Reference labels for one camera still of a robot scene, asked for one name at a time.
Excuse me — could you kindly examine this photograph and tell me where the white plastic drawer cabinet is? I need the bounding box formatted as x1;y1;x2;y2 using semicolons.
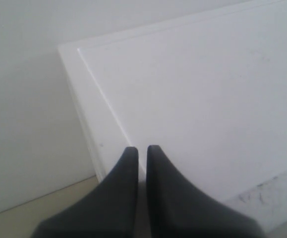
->
58;0;287;231

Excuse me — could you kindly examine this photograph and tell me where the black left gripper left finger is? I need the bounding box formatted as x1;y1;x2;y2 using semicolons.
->
32;147;138;238

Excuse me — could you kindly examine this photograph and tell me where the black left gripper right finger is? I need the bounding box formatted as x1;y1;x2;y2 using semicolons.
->
146;145;261;238

